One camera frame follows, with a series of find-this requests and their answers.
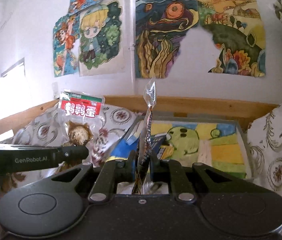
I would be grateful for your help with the dark dried fruit packet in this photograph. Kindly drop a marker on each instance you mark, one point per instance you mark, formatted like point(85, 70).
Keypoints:
point(145, 148)

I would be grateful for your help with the landscape flowers poster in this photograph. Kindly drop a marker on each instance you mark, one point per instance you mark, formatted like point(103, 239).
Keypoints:
point(238, 33)

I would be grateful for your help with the dark blue milk powder sachet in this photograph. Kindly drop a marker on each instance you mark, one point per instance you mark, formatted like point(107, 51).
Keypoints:
point(159, 145)

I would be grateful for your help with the blond boy poster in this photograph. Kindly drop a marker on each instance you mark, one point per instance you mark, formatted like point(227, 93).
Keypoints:
point(101, 39)

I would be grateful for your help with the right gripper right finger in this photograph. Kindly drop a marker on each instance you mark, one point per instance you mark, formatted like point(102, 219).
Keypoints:
point(171, 172)

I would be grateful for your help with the grey tray with drawing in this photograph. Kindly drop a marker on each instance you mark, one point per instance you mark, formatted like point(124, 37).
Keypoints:
point(229, 153)

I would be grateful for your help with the floral satin bed cover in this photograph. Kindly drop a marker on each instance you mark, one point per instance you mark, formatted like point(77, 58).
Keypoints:
point(53, 204)

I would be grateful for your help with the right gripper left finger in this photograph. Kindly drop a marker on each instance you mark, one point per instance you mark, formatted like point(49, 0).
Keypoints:
point(113, 172)

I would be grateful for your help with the anime girl poster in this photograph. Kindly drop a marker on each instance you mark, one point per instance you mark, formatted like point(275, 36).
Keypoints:
point(65, 34)

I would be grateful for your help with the wooden bed frame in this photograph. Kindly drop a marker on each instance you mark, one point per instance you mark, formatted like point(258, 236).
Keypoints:
point(242, 111)

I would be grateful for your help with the white wall pipe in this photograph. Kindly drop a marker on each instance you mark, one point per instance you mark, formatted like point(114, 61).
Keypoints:
point(132, 43)

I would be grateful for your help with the rice cracker stick pack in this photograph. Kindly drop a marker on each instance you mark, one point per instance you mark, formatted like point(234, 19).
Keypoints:
point(205, 153)

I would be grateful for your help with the quail egg snack pack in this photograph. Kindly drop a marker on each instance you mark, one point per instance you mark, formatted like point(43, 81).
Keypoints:
point(80, 117)

